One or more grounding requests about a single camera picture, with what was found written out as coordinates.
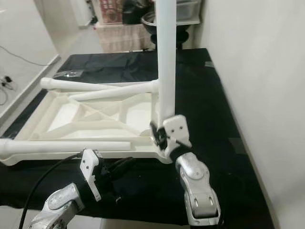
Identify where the red printed box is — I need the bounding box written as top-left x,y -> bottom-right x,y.
98,0 -> 123,24

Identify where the white plastic table top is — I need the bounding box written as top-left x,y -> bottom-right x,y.
0,80 -> 176,166

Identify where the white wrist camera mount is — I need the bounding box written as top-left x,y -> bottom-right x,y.
81,149 -> 104,202
160,114 -> 192,160

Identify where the black tablecloth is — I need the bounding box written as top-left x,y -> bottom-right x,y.
0,48 -> 275,228

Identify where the white plastic table leg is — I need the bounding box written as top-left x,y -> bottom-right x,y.
40,77 -> 120,92
0,138 -> 132,154
153,0 -> 177,127
69,80 -> 160,102

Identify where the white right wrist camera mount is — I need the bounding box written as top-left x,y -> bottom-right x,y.
160,114 -> 192,160

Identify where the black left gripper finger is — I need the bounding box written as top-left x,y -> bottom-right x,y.
109,184 -> 127,206
114,156 -> 137,176

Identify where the thin black wall cable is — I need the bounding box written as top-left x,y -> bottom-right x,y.
0,45 -> 60,67

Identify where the large black wok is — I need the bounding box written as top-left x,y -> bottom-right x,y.
142,12 -> 189,39

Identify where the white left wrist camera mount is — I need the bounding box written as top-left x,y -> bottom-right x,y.
81,149 -> 104,202

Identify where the black cable with power adapter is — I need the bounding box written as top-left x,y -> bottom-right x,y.
0,74 -> 16,106

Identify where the pink cloth covered table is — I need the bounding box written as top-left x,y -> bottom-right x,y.
94,21 -> 155,54

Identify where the clear plastic storage box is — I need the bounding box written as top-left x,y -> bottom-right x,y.
175,0 -> 201,24

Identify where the black bag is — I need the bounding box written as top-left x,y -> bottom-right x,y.
122,0 -> 153,25

